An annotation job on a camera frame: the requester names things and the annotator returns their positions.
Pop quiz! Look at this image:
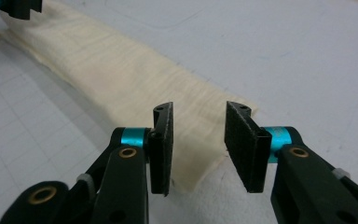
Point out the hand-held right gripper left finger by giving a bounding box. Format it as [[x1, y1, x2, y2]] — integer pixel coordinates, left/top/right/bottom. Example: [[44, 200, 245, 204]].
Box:
[[148, 101, 174, 197]]

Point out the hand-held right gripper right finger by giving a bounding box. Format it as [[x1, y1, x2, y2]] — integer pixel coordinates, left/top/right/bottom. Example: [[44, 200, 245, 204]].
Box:
[[224, 101, 273, 194]]

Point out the cream egg print cloth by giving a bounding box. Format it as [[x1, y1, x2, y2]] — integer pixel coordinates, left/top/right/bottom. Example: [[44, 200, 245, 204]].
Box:
[[0, 0, 259, 194]]

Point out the white grid mat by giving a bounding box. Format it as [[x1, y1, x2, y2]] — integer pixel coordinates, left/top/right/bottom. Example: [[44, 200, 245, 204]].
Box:
[[0, 0, 358, 224]]

